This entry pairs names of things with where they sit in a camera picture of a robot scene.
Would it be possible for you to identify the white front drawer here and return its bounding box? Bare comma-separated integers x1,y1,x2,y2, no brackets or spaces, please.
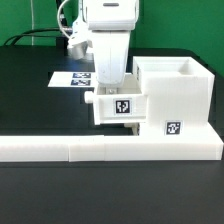
124,123,140,136

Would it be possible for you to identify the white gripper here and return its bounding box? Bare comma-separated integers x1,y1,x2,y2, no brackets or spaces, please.
92,31,130,85

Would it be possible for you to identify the white drawer cabinet box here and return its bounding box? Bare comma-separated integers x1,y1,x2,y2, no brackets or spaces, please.
132,56,214,136

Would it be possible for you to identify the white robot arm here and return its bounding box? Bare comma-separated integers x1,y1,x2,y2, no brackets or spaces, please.
83,0,139,88

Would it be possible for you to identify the white marker sheet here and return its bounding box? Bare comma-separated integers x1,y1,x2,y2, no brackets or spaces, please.
48,71,96,88

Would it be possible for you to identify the white L-shaped fence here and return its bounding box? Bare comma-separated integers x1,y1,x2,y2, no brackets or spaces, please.
0,125,223,162

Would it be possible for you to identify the white drawer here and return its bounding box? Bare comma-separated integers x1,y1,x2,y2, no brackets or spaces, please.
124,123,140,136
84,73,147,125

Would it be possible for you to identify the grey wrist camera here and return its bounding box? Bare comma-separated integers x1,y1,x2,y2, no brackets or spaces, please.
67,21,89,60

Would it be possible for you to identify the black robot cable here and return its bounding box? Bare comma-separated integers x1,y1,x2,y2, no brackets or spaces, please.
3,0,81,47

